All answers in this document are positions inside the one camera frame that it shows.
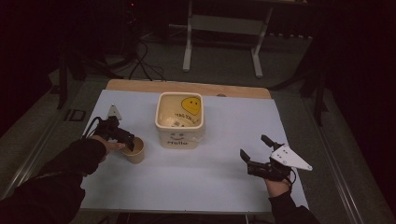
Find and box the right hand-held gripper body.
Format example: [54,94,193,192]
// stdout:
[247,144,314,182]

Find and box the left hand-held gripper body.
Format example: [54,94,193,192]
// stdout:
[93,104,133,146]

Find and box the brown paper cup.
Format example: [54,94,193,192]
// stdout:
[120,136,146,165]

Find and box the cream smiley face bin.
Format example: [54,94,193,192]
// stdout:
[154,91,206,149]

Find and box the person's left hand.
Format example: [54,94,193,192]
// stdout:
[90,134,126,163]

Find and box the person's right hand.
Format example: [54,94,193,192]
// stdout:
[264,167,295,199]

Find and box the black floor box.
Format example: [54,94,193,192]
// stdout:
[64,108,87,123]

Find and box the white table mat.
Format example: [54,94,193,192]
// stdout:
[79,89,310,215]

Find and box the dark stand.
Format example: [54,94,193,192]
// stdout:
[56,46,88,110]

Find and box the white metal stand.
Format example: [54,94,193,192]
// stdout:
[182,0,275,78]

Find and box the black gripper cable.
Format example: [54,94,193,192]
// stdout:
[81,116,103,140]

